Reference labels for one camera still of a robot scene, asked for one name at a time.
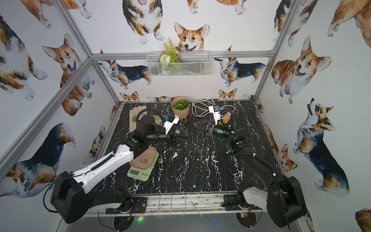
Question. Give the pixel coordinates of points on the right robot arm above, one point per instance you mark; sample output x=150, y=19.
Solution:
x=281, y=196

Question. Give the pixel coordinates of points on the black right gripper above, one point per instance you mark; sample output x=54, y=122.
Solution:
x=214, y=130

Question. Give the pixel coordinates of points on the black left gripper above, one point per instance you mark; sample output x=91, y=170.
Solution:
x=172, y=135

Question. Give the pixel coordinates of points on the fern and white flower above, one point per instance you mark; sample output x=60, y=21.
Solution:
x=169, y=60

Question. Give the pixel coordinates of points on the pink bowl with panda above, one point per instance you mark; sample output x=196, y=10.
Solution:
x=145, y=160

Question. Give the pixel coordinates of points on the pink plant pot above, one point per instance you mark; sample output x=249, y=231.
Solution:
x=181, y=114

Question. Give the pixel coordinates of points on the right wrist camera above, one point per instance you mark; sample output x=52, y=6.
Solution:
x=215, y=110

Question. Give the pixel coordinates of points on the green electronic scale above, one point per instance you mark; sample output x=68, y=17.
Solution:
x=142, y=174

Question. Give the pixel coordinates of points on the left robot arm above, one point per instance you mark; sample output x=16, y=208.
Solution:
x=72, y=196

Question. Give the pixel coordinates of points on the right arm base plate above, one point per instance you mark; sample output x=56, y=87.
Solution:
x=233, y=202

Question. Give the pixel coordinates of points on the orange power strip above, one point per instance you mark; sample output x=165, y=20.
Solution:
x=225, y=119

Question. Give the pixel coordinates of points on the white wire wall basket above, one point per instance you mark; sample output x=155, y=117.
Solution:
x=181, y=64

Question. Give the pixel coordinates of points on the green artificial plant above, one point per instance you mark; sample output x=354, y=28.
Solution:
x=182, y=104

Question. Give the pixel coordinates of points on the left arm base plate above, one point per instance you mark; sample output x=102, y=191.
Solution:
x=135, y=205

